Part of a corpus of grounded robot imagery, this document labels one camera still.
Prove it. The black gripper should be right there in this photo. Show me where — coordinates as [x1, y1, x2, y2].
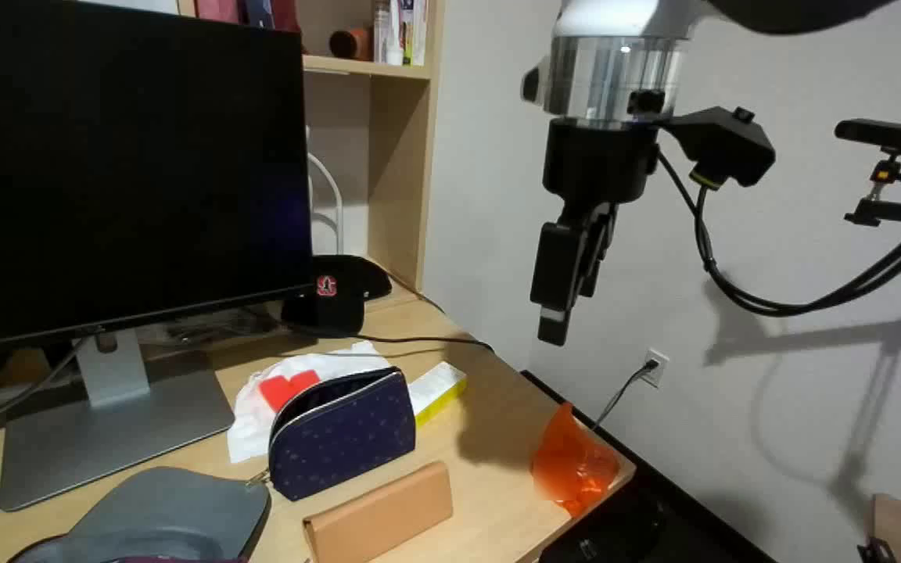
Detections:
[529, 113, 665, 351]

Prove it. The black cap with red logo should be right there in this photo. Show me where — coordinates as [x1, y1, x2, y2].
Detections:
[279, 252, 395, 336]

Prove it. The navy dotted pencil case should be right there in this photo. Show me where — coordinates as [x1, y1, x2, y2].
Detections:
[264, 365, 419, 504]

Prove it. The yellow white box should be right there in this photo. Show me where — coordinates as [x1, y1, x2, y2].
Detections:
[405, 360, 473, 425]

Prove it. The orange translucent plastic piece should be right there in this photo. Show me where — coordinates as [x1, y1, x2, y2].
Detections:
[529, 404, 625, 519]

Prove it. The white desk lamp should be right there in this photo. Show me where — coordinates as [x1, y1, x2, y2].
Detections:
[306, 154, 348, 252]

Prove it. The white toiletry pack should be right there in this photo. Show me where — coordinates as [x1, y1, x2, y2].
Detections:
[403, 0, 432, 67]
[369, 0, 408, 67]

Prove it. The dark small container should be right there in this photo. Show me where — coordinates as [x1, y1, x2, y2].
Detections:
[324, 26, 373, 63]

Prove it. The brown rectangular block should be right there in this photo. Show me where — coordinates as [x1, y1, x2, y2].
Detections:
[301, 458, 455, 563]

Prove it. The white plastic bag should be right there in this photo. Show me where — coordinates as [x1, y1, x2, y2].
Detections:
[224, 342, 398, 466]

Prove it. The red bag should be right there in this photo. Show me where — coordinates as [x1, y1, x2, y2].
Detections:
[192, 0, 302, 32]

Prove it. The black computer monitor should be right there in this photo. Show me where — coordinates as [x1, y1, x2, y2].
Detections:
[0, 0, 317, 353]

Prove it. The silver monitor stand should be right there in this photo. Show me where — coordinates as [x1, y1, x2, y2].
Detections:
[0, 325, 238, 512]

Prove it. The white wall outlet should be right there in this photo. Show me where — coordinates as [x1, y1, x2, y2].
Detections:
[641, 346, 675, 390]

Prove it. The black plugged power cable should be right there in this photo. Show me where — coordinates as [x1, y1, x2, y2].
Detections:
[590, 357, 663, 428]

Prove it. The black desk cable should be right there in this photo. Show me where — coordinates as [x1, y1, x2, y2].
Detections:
[359, 329, 495, 357]

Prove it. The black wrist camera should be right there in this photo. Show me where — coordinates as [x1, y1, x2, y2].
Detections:
[663, 104, 780, 193]

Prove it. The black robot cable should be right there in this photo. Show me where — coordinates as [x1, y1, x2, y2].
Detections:
[658, 150, 901, 320]

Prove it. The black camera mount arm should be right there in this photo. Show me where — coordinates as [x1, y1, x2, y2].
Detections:
[842, 154, 901, 230]

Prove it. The black external camera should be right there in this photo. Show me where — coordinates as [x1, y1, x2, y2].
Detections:
[832, 114, 901, 158]

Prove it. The grey monitor cable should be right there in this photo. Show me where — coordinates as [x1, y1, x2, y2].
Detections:
[0, 342, 93, 442]

